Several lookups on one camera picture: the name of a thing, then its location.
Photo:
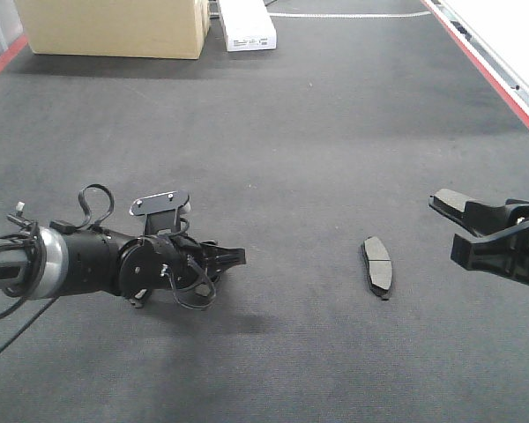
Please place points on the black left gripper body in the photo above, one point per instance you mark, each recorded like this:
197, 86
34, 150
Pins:
178, 264

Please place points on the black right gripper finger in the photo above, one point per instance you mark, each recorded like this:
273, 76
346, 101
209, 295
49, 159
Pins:
481, 219

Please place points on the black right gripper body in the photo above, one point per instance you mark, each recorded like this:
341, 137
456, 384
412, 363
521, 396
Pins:
504, 254

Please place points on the cardboard box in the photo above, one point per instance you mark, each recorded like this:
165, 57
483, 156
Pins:
149, 29

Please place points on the white long carton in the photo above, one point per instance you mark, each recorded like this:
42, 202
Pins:
247, 25

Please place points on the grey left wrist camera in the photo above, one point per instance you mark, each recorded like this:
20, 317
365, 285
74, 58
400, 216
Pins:
163, 211

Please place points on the white conveyor side rail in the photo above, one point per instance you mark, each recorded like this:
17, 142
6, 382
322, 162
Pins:
495, 37

